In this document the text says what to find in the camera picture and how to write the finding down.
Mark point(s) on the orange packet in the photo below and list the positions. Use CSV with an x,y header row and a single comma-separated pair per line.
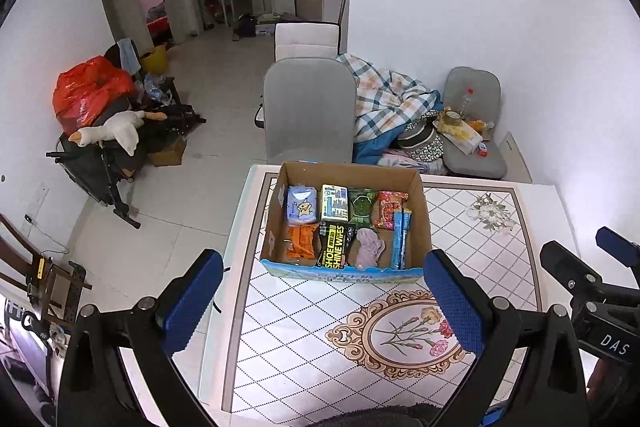
x,y
300,244

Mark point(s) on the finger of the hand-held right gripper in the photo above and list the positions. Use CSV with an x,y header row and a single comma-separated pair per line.
x,y
617,243
567,263

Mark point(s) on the dark fleece clothing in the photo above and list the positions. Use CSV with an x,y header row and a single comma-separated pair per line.
x,y
385,418

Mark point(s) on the orange wrapper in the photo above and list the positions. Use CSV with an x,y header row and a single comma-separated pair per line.
x,y
480,125

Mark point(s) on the pink cloth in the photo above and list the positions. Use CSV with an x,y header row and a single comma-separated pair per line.
x,y
400,163

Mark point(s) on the long blue packet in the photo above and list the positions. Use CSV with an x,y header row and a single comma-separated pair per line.
x,y
407,237
397,239

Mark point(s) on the small red box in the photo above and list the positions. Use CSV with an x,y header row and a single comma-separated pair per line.
x,y
483,151

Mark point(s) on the yellow bag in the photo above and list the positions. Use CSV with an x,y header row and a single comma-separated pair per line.
x,y
155,61

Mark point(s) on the red plastic bag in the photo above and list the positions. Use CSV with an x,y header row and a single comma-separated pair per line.
x,y
85,89

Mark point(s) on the cardboard box blue print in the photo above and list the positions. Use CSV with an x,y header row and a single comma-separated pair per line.
x,y
277,219

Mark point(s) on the black wipes packet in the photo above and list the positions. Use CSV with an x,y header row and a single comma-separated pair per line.
x,y
334,249

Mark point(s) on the blue tissue pack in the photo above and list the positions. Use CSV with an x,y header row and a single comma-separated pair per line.
x,y
302,207

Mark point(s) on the black white patterned cloth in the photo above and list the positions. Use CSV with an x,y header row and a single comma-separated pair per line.
x,y
431,152

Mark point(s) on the light blue hanging cloth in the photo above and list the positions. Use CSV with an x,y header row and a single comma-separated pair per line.
x,y
131,57

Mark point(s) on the black bag on floor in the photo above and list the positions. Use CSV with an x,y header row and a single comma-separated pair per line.
x,y
245,26

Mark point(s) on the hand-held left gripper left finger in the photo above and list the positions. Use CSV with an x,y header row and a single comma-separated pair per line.
x,y
192,302

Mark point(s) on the red snack packet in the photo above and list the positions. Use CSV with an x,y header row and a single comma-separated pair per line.
x,y
390,207

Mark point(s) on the striped cloth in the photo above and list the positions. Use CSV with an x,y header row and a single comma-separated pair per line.
x,y
417,138

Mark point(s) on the green snack packet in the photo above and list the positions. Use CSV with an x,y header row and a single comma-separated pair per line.
x,y
361,206

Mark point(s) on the blue cloth under blanket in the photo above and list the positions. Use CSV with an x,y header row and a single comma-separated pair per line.
x,y
370,149

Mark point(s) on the white cabinet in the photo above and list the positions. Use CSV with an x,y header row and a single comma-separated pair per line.
x,y
334,2

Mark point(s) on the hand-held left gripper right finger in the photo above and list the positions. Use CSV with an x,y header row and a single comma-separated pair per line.
x,y
455,307

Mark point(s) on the tape roll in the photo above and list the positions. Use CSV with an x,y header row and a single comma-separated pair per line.
x,y
452,117

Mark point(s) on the small brown cardboard box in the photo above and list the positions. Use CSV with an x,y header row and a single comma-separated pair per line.
x,y
167,154

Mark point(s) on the white board against wall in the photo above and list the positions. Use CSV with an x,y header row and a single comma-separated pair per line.
x,y
517,157

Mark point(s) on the white goose plush toy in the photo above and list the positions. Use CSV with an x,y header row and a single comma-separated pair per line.
x,y
117,129

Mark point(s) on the grey ribbed chair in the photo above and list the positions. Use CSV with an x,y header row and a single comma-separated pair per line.
x,y
310,112

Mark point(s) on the tissue box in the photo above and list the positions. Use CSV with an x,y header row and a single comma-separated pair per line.
x,y
462,138

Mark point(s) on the plaid blanket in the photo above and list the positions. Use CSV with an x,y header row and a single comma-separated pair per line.
x,y
385,97

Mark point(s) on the purple cloth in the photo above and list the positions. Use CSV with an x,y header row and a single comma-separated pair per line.
x,y
369,247

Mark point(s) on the wooden chair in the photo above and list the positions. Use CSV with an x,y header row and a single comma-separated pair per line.
x,y
55,292

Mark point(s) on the black folding stroller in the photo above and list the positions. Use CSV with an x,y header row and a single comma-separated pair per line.
x,y
95,167

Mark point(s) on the white chair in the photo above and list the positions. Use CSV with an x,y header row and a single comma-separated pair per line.
x,y
305,39

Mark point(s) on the clear plastic bottle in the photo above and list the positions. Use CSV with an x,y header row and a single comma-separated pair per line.
x,y
468,104

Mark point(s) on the grey padded chair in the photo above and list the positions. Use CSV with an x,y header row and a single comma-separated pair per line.
x,y
475,82

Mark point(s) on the white and blue packet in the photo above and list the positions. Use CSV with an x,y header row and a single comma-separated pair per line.
x,y
334,203

